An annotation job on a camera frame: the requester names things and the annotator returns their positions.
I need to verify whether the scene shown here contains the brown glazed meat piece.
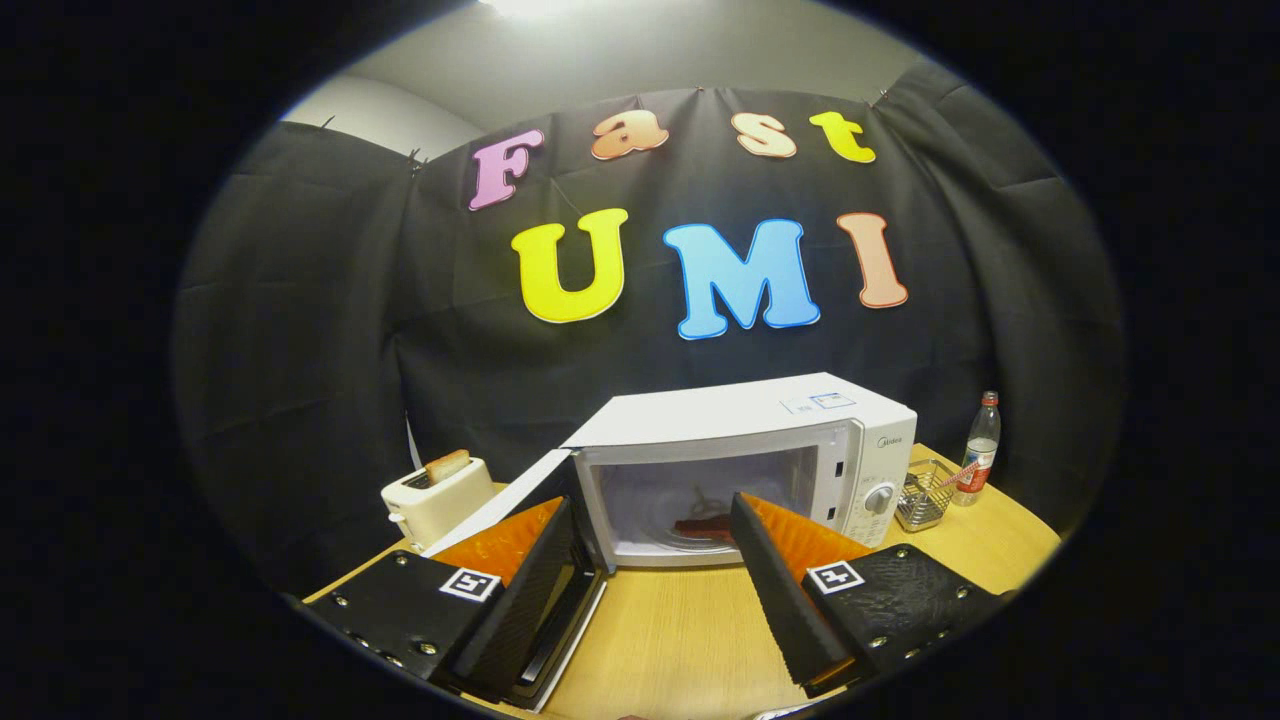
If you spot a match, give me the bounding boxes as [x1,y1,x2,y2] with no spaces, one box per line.
[672,515,738,544]

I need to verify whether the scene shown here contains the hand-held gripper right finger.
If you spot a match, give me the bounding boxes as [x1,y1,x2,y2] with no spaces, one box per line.
[728,492,1011,699]

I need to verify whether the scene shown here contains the black backdrop cloth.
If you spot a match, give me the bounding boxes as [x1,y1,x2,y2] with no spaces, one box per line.
[172,62,1126,601]

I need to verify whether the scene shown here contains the white toaster oven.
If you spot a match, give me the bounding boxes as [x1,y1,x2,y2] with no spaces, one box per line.
[420,372,919,713]

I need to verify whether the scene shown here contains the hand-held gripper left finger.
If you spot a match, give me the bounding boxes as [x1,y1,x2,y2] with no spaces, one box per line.
[300,496,576,701]

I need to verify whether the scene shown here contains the clear red label water bottle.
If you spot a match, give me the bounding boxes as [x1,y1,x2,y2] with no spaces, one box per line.
[952,391,1002,507]

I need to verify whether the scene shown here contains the wire mesh basket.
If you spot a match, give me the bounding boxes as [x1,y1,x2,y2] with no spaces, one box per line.
[894,459,959,533]

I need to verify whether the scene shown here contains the large ceiling light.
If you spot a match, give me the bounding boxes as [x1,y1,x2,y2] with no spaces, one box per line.
[480,0,601,19]

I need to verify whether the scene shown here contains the cream toaster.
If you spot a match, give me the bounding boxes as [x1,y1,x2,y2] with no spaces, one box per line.
[381,457,497,553]

